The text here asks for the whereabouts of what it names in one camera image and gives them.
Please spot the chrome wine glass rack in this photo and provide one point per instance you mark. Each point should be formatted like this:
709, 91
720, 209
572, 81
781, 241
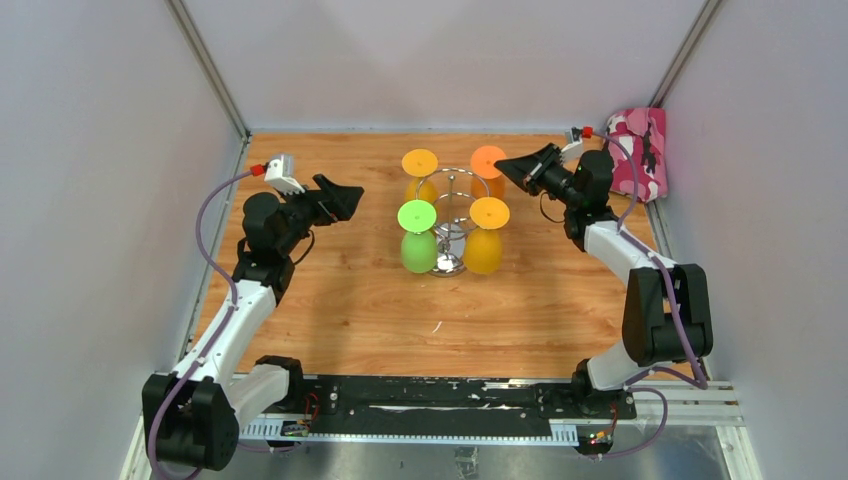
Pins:
450, 230

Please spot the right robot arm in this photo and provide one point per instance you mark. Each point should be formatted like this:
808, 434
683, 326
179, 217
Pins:
666, 316

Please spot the orange wine glass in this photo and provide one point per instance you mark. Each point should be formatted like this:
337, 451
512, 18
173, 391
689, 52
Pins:
487, 179

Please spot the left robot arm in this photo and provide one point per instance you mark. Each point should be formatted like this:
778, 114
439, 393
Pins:
193, 415

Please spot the aluminium frame rail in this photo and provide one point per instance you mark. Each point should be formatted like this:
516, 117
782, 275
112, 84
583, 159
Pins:
673, 403

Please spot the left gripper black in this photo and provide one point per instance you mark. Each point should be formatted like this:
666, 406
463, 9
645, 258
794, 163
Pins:
340, 198

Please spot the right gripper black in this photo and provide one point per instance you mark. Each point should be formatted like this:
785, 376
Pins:
538, 164

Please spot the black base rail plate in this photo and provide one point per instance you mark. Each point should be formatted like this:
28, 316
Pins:
448, 406

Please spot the yellow wine glass front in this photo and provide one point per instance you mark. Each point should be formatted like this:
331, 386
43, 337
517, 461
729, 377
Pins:
484, 247

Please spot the yellow wine glass rear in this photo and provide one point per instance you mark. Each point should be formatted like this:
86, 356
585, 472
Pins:
418, 164

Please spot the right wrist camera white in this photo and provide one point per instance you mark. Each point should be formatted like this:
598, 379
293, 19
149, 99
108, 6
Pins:
574, 147

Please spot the yellow wine glass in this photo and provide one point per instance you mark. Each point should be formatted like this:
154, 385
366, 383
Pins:
484, 247
418, 164

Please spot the pink camouflage cloth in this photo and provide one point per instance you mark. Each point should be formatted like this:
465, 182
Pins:
640, 165

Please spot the green wine glass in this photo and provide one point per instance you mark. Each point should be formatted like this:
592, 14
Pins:
419, 250

